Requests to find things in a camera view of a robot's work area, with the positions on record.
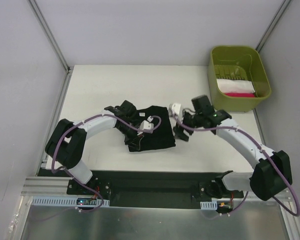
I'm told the right vertical aluminium post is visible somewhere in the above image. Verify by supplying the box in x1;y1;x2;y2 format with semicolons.
255;0;293;53

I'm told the olive green plastic bin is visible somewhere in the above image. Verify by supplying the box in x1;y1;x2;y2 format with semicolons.
207;45;272;112

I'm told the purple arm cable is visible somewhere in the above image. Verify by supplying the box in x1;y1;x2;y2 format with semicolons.
169;112;300;219
36;113;162;222

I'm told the vertical aluminium post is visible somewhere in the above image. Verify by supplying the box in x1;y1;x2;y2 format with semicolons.
255;0;293;53
27;0;72;74

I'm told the black t shirt blue logo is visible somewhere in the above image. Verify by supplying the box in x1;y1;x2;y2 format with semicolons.
124;105;176;152

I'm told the left vertical aluminium post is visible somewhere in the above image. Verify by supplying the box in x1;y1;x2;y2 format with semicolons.
27;0;72;74

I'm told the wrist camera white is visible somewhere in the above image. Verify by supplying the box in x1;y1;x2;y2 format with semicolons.
138;116;154;133
168;102;183;118

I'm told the pink rolled t shirt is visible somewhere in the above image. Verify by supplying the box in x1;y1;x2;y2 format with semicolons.
225;92;255;98

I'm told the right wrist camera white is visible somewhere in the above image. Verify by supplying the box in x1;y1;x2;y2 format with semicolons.
168;102;183;118

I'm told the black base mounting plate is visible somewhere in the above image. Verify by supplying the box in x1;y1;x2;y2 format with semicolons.
66;170;245;208

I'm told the aluminium frame rail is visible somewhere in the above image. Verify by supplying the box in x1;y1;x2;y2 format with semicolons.
21;174;292;202

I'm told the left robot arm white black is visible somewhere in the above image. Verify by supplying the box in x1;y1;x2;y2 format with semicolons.
44;100;137;195

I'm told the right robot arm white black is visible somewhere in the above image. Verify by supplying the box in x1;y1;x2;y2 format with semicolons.
168;95;293;201

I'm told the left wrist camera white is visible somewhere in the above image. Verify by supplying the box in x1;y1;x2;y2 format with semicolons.
138;116;154;133

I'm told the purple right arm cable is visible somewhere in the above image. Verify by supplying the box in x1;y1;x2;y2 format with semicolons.
169;112;300;219

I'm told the right white cable duct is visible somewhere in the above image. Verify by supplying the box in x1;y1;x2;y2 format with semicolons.
200;200;218;211

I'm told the white slotted cable duct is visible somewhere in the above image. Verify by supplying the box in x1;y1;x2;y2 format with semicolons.
31;196;110;208

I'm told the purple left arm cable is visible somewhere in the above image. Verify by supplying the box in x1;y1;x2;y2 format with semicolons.
36;113;162;222

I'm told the white rolled t shirt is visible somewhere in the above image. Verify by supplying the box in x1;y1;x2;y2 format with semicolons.
216;78;255;94

